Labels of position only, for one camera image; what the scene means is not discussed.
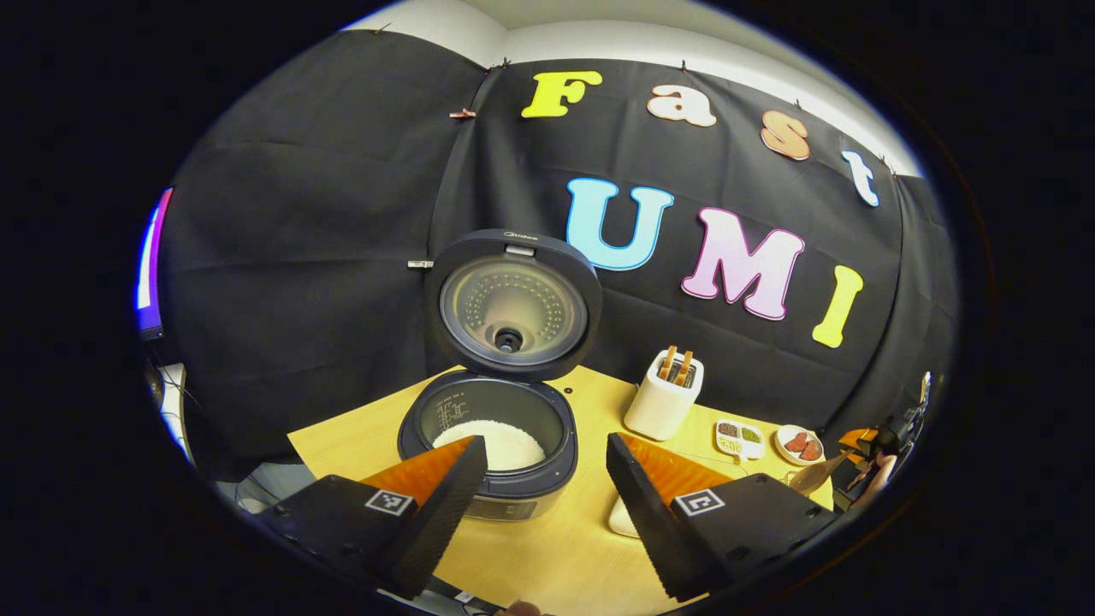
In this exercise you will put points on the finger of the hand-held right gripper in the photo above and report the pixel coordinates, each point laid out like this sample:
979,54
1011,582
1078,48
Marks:
857,441

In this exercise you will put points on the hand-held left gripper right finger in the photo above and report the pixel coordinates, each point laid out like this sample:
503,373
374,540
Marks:
659,539

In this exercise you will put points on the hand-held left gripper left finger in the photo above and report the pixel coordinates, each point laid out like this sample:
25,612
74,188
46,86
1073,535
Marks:
436,530

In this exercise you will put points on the clear plastic rice container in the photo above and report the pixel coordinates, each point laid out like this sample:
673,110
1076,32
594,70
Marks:
623,522

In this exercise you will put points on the wooden spoon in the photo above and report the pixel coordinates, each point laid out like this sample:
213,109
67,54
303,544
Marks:
813,475

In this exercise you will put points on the pile of white rice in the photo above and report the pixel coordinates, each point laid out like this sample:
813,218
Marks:
513,441

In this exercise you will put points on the black rice cooker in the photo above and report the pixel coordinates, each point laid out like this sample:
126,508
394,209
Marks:
513,308

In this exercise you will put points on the red meat piece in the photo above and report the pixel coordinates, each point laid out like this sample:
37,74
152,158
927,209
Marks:
811,450
796,441

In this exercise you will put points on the white oval plate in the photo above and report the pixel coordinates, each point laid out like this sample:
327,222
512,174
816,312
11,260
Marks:
785,452

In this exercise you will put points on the white divided bean dish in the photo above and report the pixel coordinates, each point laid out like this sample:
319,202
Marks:
740,441

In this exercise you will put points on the white toaster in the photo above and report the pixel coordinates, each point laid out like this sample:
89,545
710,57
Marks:
659,411

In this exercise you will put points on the bread slice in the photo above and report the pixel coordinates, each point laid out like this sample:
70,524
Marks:
666,363
684,368

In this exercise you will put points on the lit monitor screen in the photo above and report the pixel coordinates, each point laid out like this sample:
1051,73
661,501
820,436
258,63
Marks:
152,265

